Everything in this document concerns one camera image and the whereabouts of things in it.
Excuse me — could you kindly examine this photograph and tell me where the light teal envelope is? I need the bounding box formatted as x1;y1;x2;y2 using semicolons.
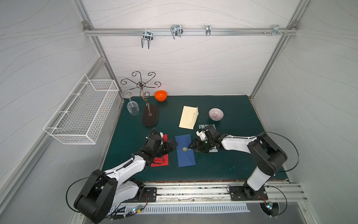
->
199;124;218;153

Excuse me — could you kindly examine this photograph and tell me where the blue envelope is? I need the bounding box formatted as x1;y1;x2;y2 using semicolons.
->
175;134;196;168

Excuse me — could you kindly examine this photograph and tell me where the cream yellow envelope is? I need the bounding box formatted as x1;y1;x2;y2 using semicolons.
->
179;106;199;130

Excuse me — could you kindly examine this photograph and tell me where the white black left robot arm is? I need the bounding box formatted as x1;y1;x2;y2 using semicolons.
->
70;129;178;224

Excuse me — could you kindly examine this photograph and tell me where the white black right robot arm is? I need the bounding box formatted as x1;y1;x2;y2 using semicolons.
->
188;125;288;200

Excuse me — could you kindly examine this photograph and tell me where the red envelope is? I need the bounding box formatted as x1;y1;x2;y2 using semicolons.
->
150;134;169;168

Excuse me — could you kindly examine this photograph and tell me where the pink striped glass bowl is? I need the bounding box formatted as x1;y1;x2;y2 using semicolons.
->
209;108;224;121

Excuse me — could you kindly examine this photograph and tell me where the copper wine glass stand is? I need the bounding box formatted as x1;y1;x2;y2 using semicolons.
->
120;71;161;127

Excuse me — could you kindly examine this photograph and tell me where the clear wine glass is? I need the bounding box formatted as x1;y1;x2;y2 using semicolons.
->
122;90;139;116

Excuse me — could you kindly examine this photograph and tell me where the orange bowl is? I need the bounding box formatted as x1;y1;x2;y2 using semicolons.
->
154;90;168;102

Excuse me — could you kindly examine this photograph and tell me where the small green circuit board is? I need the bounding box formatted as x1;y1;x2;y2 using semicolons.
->
131;205;145;214

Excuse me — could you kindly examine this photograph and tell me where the white vented strip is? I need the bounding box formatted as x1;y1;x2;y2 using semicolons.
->
109;203;250;216

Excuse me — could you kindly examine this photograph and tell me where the small metal hook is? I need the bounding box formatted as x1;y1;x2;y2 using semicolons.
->
206;25;211;36

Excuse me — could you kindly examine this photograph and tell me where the metal double hook left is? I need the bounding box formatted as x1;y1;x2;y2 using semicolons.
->
141;31;153;49

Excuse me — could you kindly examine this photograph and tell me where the metal double hook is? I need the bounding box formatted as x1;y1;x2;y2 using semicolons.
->
141;31;153;49
170;25;183;39

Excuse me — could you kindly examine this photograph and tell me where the metal double hook middle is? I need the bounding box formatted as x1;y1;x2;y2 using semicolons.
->
170;25;183;39

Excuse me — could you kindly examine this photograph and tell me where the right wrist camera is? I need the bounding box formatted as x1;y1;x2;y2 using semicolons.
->
196;131;208;141

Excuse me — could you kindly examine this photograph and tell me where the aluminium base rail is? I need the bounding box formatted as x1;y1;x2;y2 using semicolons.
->
144;180;308;204

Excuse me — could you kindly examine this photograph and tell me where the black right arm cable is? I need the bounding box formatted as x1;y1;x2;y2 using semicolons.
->
257;131;300;173

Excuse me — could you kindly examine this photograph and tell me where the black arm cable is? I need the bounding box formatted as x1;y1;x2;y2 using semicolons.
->
65;173;112;213
257;131;300;173

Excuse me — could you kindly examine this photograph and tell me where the white wire basket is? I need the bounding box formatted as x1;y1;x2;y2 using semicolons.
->
43;74;119;145

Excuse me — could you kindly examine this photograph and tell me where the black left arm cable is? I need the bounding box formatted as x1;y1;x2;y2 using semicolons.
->
65;173;112;213

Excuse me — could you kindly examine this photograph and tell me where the aluminium overhead rail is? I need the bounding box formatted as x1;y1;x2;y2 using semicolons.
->
84;27;298;37

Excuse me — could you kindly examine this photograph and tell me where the metal bracket hook right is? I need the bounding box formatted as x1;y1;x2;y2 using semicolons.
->
263;25;288;36

